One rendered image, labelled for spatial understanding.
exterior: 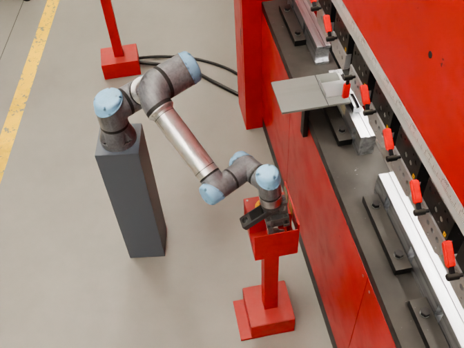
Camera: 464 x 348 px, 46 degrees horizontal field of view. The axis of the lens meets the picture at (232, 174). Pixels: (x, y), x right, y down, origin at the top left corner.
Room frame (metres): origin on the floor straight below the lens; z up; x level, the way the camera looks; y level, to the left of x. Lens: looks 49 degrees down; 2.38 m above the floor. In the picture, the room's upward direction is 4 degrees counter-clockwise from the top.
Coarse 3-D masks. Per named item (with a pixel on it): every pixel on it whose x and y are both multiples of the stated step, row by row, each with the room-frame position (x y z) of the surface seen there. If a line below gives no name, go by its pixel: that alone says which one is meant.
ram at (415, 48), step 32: (352, 0) 1.57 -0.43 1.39; (384, 0) 1.35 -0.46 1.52; (416, 0) 1.17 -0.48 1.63; (448, 0) 1.04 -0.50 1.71; (352, 32) 1.53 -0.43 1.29; (384, 32) 1.31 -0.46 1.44; (416, 32) 1.14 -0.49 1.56; (448, 32) 1.01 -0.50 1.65; (384, 64) 1.27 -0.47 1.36; (416, 64) 1.10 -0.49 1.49; (448, 64) 0.97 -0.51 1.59; (416, 96) 1.06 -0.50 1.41; (448, 96) 0.94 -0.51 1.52; (416, 128) 1.02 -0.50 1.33; (448, 128) 0.90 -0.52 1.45; (448, 160) 0.86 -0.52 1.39
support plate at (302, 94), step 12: (276, 84) 1.64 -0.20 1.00; (288, 84) 1.63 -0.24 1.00; (300, 84) 1.63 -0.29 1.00; (312, 84) 1.62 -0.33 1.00; (276, 96) 1.57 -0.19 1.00; (288, 96) 1.57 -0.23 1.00; (300, 96) 1.56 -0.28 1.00; (312, 96) 1.56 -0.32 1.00; (336, 96) 1.55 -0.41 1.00; (288, 108) 1.50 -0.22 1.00; (300, 108) 1.49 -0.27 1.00; (312, 108) 1.49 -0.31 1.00
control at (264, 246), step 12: (288, 192) 1.23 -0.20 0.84; (252, 204) 1.23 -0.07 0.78; (288, 204) 1.22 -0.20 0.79; (252, 228) 1.16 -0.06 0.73; (264, 228) 1.17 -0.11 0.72; (288, 228) 1.17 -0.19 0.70; (252, 240) 1.13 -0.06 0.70; (264, 240) 1.07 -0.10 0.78; (276, 240) 1.08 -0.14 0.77; (288, 240) 1.08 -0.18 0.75; (264, 252) 1.07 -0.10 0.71; (276, 252) 1.08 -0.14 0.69; (288, 252) 1.08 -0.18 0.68
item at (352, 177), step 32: (288, 32) 2.15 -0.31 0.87; (288, 64) 1.92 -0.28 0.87; (320, 64) 1.90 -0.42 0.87; (320, 128) 1.51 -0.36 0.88; (352, 160) 1.33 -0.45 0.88; (384, 160) 1.32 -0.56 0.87; (352, 192) 1.18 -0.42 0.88; (352, 224) 1.05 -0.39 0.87; (384, 256) 0.92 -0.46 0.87; (384, 288) 0.81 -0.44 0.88; (416, 288) 0.80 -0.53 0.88
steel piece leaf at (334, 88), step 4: (340, 80) 1.64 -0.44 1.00; (320, 84) 1.61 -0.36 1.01; (324, 84) 1.62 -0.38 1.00; (328, 84) 1.62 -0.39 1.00; (332, 84) 1.61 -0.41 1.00; (336, 84) 1.61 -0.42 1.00; (340, 84) 1.61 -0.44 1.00; (324, 88) 1.59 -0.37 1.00; (328, 88) 1.59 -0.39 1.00; (332, 88) 1.59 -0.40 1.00; (336, 88) 1.59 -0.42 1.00; (340, 88) 1.59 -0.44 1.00; (324, 92) 1.56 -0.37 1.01; (328, 92) 1.57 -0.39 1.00; (332, 92) 1.57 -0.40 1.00; (336, 92) 1.57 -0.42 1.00; (340, 92) 1.57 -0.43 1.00; (328, 96) 1.55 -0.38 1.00; (332, 96) 1.55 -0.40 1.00
